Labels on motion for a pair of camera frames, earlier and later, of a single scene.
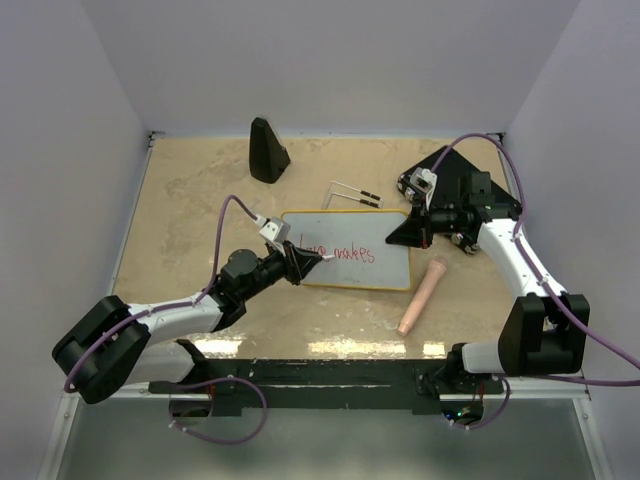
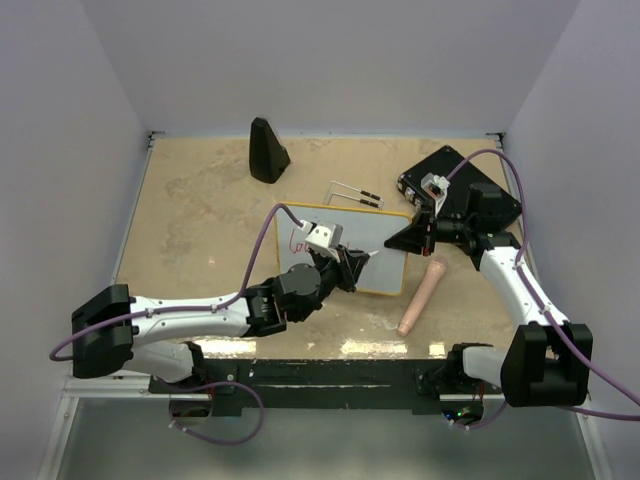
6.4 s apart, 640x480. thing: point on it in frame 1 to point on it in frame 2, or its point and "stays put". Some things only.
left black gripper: x=297 y=262 to x=349 y=268
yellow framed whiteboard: x=363 y=257 stays put
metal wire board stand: x=351 y=197 stays put
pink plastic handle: x=424 y=294 stays put
